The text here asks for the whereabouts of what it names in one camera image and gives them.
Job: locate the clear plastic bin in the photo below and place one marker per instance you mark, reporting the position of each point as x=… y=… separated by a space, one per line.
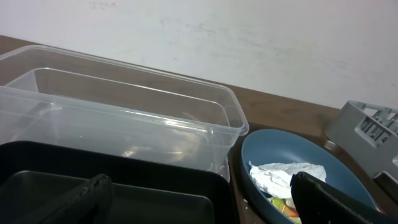
x=75 y=100

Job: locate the grey dishwasher rack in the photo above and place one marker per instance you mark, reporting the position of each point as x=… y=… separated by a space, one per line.
x=368 y=133

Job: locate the black plastic tray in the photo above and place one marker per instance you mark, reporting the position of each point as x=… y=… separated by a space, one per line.
x=33 y=174

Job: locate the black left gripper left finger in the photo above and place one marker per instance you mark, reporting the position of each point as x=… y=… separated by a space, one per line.
x=88 y=203

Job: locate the white napkin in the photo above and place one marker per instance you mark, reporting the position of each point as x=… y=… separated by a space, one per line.
x=274 y=179

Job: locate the yellow green snack wrapper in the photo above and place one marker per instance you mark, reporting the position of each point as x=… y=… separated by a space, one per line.
x=287 y=207

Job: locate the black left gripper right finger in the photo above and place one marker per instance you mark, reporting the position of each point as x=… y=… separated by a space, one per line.
x=317 y=202

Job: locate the blue plate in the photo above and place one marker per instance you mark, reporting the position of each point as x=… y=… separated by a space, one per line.
x=274 y=146

